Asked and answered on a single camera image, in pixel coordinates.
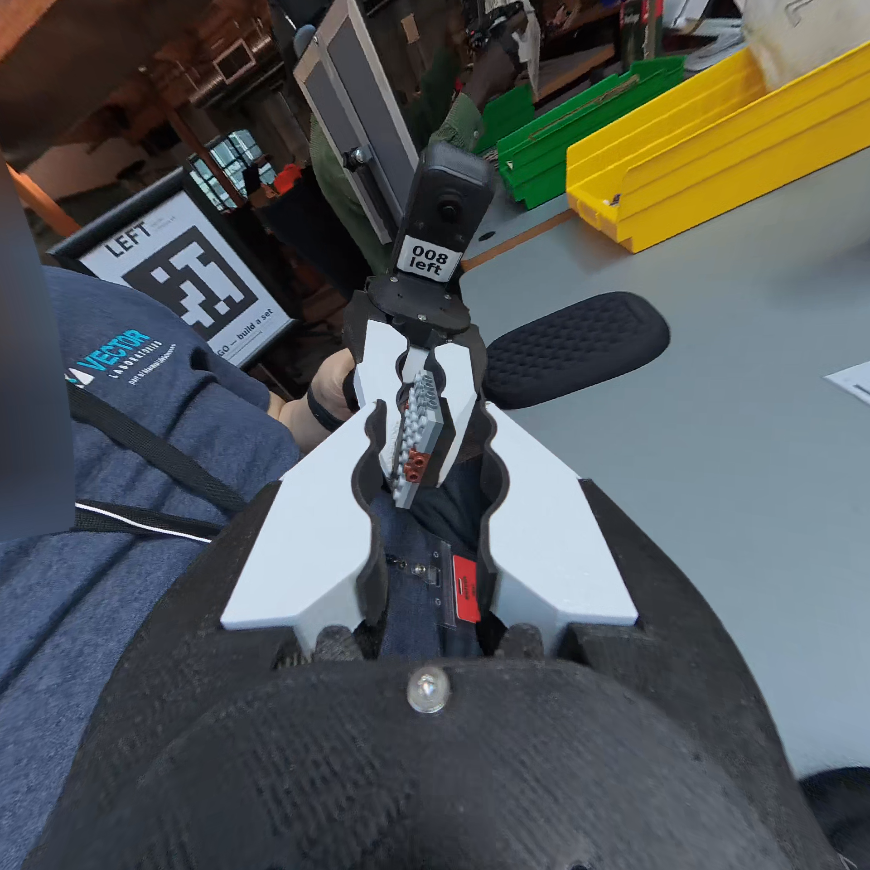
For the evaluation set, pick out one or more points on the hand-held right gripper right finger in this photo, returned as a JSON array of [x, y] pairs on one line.
[[557, 544]]

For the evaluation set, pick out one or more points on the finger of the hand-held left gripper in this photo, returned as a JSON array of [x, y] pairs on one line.
[[460, 380], [385, 367]]

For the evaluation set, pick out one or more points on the person's left forearm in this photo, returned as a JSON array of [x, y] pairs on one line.
[[293, 425]]

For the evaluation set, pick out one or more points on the red badge holder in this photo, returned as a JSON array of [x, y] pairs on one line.
[[468, 587]]

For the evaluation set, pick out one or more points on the small dark green box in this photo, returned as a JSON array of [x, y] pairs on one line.
[[643, 30]]

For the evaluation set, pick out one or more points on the white paper bag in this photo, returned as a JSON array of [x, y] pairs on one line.
[[803, 41]]

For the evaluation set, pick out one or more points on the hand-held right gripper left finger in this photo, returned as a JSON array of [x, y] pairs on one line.
[[306, 544]]

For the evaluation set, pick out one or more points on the grey lego assembly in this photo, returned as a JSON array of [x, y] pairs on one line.
[[422, 421]]

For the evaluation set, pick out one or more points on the white paper sheet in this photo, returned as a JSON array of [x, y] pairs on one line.
[[854, 380]]

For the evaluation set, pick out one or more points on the green plastic bin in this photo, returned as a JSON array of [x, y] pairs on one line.
[[506, 116], [545, 162]]

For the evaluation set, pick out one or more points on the framed marker sign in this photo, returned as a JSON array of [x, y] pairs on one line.
[[197, 285]]

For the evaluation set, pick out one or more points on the instruction sheet stand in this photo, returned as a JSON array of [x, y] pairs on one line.
[[714, 46]]

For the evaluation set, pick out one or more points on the grey framed panel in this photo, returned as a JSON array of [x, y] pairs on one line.
[[354, 102]]

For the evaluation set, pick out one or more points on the person's left hand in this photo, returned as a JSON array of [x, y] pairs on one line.
[[330, 390]]

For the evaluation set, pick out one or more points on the yellow plastic bin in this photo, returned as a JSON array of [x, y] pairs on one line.
[[714, 176]]

